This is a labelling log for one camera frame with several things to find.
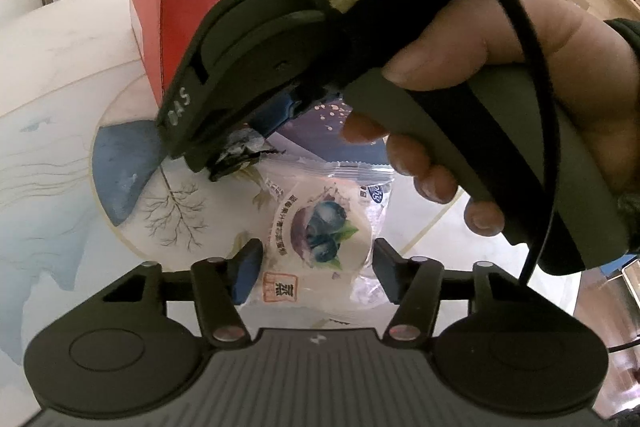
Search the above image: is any small black snack packet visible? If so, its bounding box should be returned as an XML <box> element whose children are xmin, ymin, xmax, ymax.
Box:
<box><xmin>206</xmin><ymin>127</ymin><xmax>280</xmax><ymax>182</ymax></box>

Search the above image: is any blueberry pastry clear pack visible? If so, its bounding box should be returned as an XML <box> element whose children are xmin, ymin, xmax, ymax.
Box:
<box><xmin>245</xmin><ymin>156</ymin><xmax>395</xmax><ymax>312</ymax></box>

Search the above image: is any person right hand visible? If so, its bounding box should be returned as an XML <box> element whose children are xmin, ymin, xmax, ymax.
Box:
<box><xmin>343</xmin><ymin>0</ymin><xmax>639</xmax><ymax>260</ymax></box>

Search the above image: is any round placemat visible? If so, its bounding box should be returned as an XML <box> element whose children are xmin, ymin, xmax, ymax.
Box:
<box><xmin>91</xmin><ymin>78</ymin><xmax>394</xmax><ymax>271</ymax></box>

